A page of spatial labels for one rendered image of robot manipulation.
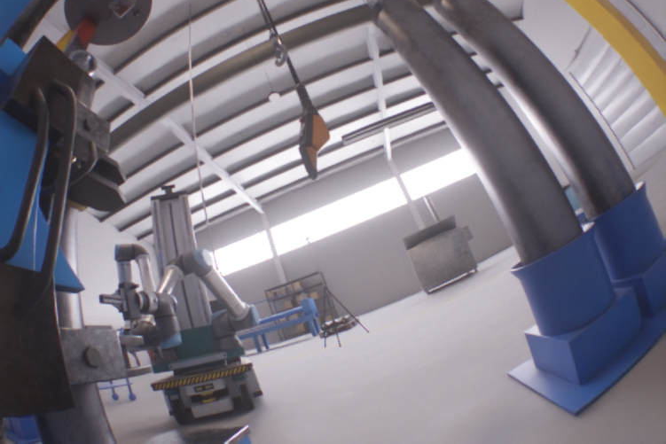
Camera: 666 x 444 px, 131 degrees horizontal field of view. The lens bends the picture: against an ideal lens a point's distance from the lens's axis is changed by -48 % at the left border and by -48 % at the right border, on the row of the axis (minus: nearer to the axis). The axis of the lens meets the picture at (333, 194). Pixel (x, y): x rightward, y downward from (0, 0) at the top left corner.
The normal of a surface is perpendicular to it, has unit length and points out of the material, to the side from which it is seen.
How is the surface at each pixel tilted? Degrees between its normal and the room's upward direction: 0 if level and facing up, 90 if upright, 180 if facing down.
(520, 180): 90
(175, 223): 90
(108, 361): 90
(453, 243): 90
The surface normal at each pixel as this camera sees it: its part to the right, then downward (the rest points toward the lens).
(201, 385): 0.30, -0.47
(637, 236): -0.67, -0.06
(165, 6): 0.36, 0.90
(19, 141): 0.92, -0.38
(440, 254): -0.27, -0.29
